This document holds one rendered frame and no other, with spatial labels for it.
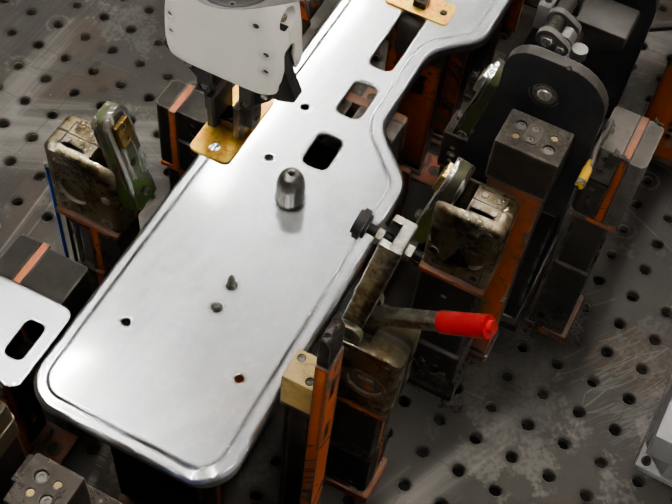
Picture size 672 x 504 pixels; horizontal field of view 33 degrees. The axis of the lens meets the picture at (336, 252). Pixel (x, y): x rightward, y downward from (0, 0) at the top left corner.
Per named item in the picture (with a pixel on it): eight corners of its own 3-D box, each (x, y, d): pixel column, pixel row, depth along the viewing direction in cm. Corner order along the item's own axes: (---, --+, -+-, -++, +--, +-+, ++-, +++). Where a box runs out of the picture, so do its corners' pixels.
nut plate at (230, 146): (238, 83, 99) (238, 73, 98) (276, 100, 98) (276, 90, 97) (187, 148, 95) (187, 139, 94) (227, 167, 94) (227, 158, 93)
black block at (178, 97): (177, 206, 159) (165, 62, 134) (244, 238, 157) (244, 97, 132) (146, 248, 155) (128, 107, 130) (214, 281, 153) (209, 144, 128)
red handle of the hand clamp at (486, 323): (356, 288, 110) (499, 301, 100) (366, 303, 111) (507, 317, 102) (336, 321, 108) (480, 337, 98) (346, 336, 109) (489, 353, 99)
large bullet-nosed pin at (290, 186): (283, 191, 126) (285, 154, 121) (309, 203, 125) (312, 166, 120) (269, 211, 124) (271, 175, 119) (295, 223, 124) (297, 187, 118)
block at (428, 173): (371, 129, 168) (393, -16, 144) (451, 164, 166) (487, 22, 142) (355, 154, 166) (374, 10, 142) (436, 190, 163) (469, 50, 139)
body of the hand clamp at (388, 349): (337, 438, 141) (362, 291, 112) (387, 463, 140) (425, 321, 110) (315, 478, 138) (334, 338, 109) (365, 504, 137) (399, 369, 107)
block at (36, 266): (57, 342, 146) (22, 217, 122) (132, 381, 143) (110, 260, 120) (12, 402, 141) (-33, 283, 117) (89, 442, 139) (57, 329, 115)
